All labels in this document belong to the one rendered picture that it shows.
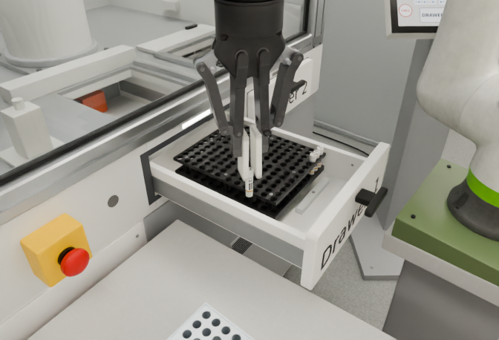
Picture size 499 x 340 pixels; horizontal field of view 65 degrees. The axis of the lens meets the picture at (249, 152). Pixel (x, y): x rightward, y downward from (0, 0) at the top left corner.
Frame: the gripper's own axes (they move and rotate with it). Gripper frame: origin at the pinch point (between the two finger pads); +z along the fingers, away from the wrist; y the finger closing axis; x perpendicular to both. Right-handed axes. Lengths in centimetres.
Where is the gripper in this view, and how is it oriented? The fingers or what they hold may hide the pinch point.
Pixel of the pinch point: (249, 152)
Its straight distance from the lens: 52.6
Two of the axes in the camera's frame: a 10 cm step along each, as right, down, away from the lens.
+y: 9.6, -1.6, 2.4
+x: -2.9, -5.2, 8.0
